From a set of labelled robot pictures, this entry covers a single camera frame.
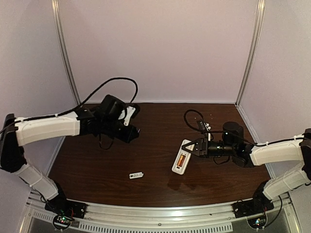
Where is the orange battery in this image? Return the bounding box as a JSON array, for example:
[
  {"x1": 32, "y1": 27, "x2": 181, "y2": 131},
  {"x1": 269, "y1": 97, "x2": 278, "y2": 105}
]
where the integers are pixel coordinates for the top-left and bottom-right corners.
[{"x1": 176, "y1": 155, "x2": 186, "y2": 167}]

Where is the white remote control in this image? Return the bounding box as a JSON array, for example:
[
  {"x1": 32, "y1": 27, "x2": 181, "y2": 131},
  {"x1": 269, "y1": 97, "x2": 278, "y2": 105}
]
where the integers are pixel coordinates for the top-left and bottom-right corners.
[{"x1": 172, "y1": 139, "x2": 191, "y2": 175}]

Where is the white battery cover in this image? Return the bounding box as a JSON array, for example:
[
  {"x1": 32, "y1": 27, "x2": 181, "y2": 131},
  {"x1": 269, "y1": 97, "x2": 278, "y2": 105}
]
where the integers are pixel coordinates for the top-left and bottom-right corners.
[{"x1": 129, "y1": 172, "x2": 144, "y2": 179}]

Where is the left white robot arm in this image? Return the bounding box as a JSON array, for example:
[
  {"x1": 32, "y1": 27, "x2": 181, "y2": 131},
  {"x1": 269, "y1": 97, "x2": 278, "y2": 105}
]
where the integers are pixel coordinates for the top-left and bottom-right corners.
[{"x1": 0, "y1": 95, "x2": 140, "y2": 202}]

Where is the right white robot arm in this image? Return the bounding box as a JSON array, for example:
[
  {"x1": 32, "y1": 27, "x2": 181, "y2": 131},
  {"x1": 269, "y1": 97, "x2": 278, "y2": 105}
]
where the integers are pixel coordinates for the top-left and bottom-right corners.
[{"x1": 177, "y1": 121, "x2": 311, "y2": 202}]

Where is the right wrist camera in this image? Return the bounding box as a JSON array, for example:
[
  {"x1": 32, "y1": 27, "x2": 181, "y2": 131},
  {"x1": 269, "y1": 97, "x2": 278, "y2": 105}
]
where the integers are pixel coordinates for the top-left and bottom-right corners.
[{"x1": 197, "y1": 120, "x2": 211, "y2": 133}]

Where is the right black cable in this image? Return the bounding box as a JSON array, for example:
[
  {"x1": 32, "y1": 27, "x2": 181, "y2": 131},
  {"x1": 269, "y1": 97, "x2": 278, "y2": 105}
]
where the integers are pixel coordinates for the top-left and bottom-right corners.
[{"x1": 183, "y1": 109, "x2": 258, "y2": 146}]

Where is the black cable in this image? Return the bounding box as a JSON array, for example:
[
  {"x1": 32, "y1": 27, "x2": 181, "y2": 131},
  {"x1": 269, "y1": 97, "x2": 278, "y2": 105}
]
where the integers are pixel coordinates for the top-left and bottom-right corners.
[
  {"x1": 0, "y1": 77, "x2": 138, "y2": 132},
  {"x1": 183, "y1": 109, "x2": 258, "y2": 146}
]

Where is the left black cable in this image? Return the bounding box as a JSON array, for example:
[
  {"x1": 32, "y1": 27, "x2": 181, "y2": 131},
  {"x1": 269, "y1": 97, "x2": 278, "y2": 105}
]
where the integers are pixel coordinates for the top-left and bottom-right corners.
[{"x1": 0, "y1": 77, "x2": 138, "y2": 132}]

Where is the aluminium front rail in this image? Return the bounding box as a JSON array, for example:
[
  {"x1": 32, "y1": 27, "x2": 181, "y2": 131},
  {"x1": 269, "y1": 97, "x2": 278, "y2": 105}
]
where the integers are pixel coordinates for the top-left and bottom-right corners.
[{"x1": 24, "y1": 191, "x2": 297, "y2": 233}]

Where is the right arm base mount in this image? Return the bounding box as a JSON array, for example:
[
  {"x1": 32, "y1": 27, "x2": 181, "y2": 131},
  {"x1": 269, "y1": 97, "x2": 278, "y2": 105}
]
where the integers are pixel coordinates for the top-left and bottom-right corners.
[{"x1": 232, "y1": 194, "x2": 274, "y2": 218}]

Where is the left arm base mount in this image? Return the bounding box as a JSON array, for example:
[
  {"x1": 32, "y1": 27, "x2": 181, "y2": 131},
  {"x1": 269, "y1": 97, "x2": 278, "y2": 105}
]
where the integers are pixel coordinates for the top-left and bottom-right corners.
[{"x1": 44, "y1": 200, "x2": 87, "y2": 219}]

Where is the left aluminium frame post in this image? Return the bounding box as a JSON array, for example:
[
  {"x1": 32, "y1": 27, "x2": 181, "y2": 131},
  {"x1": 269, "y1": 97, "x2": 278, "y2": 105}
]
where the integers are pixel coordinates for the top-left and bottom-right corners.
[{"x1": 51, "y1": 0, "x2": 81, "y2": 104}]

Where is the aluminium frame post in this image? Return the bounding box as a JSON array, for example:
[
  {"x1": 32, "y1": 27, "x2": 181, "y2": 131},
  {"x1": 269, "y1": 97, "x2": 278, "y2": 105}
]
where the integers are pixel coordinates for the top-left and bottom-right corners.
[
  {"x1": 51, "y1": 0, "x2": 81, "y2": 104},
  {"x1": 235, "y1": 0, "x2": 265, "y2": 108}
]

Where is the right aluminium frame post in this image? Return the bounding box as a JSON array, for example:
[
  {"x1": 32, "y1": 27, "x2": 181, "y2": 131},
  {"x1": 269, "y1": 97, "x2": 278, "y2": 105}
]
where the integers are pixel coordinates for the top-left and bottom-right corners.
[{"x1": 235, "y1": 0, "x2": 265, "y2": 108}]

